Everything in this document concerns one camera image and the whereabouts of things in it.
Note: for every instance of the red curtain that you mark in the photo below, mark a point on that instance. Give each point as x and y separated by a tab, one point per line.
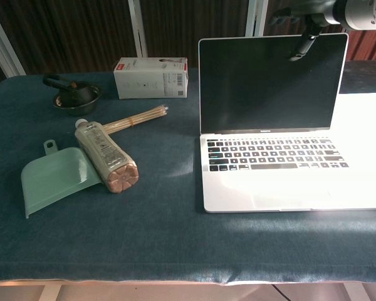
368	45

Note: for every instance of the bamboo stick bundle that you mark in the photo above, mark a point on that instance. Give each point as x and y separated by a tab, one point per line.
134	119

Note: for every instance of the mint green dustpan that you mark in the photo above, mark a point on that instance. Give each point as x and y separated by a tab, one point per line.
56	182

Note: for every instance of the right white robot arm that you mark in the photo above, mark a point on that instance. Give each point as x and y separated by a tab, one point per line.
363	14

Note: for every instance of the dark blue tablecloth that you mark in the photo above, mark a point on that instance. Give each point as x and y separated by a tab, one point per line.
144	244

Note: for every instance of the white window frame post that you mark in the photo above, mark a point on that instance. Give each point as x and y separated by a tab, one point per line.
255	17
3	44
138	28

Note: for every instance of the beige drink bottle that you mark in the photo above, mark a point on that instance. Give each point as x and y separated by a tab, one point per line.
105	153

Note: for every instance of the silver laptop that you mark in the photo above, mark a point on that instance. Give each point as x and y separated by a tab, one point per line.
269	94

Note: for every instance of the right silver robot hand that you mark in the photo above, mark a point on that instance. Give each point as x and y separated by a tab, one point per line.
313	12

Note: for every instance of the white cardboard product box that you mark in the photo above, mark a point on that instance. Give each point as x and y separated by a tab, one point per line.
144	83

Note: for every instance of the black metal bowl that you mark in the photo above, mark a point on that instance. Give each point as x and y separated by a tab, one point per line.
81	108

